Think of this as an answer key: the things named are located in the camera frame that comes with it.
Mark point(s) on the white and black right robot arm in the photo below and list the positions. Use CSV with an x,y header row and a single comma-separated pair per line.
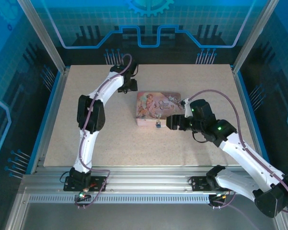
x,y
244,155

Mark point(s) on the small blue padlock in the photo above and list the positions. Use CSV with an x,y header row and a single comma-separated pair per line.
x,y
158,125

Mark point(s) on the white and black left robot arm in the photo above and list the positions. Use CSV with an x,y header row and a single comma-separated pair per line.
x,y
86,143

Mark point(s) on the aluminium frame cross beam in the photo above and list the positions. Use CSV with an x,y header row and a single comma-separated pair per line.
x,y
146,179

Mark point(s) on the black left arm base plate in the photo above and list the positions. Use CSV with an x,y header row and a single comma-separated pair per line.
x,y
98,183

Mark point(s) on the aluminium table side rail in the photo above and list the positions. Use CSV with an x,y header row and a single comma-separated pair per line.
x,y
52,119
250,119

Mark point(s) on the grey metal base sheet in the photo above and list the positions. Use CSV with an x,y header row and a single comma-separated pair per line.
x,y
146,218

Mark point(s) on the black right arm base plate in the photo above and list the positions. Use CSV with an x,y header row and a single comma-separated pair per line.
x,y
198,184

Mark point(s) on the blue table edge trim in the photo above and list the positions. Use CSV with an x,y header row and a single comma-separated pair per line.
x,y
255,119
46,119

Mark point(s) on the pink illustrated tin box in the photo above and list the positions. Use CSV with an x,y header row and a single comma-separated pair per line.
x,y
148,105

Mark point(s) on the aluminium frame post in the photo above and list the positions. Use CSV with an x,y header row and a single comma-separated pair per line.
x,y
254,36
43,36

